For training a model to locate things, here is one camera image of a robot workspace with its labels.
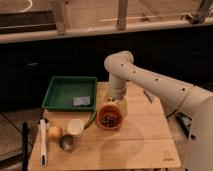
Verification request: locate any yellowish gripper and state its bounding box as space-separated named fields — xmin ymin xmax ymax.
xmin=104 ymin=94 xmax=128 ymax=117

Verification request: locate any small metal cup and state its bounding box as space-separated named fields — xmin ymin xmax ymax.
xmin=59 ymin=135 xmax=74 ymax=152

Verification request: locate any black green device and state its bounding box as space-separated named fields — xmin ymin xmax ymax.
xmin=176 ymin=114 xmax=191 ymax=137

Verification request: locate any yellow onion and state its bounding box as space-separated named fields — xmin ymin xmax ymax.
xmin=47 ymin=126 xmax=62 ymax=139

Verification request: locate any black rod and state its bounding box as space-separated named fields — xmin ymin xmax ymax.
xmin=22 ymin=122 xmax=28 ymax=171

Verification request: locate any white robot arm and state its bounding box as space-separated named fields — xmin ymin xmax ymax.
xmin=104 ymin=51 xmax=213 ymax=171

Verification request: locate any small white cup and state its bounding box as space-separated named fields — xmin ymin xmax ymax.
xmin=67 ymin=119 xmax=84 ymax=137

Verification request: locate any grey sponge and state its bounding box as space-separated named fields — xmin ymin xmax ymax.
xmin=73 ymin=96 xmax=91 ymax=106

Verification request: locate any green plastic tray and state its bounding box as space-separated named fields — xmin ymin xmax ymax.
xmin=42 ymin=76 xmax=97 ymax=112

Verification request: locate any red bowl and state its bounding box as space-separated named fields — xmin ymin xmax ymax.
xmin=96 ymin=104 xmax=123 ymax=130

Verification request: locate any green chili pepper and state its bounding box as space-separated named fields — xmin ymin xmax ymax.
xmin=84 ymin=110 xmax=97 ymax=130

